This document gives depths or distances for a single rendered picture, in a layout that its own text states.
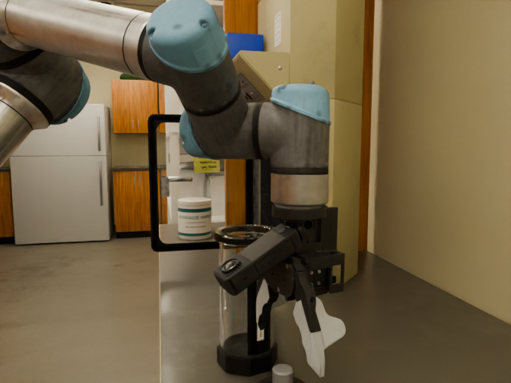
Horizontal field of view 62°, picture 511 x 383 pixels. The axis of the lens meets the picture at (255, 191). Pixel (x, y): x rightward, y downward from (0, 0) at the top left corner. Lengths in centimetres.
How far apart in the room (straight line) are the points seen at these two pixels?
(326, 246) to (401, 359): 31
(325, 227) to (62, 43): 41
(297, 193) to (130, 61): 25
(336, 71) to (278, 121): 53
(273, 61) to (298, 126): 48
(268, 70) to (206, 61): 54
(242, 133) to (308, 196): 11
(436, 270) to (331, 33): 68
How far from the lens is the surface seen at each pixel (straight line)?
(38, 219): 609
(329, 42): 104
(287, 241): 53
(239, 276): 51
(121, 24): 53
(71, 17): 59
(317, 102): 53
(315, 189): 53
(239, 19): 138
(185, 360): 79
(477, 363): 86
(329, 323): 56
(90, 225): 599
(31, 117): 79
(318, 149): 53
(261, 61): 98
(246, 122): 54
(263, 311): 63
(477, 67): 115
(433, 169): 125
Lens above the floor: 131
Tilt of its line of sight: 7 degrees down
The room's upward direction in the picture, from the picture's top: straight up
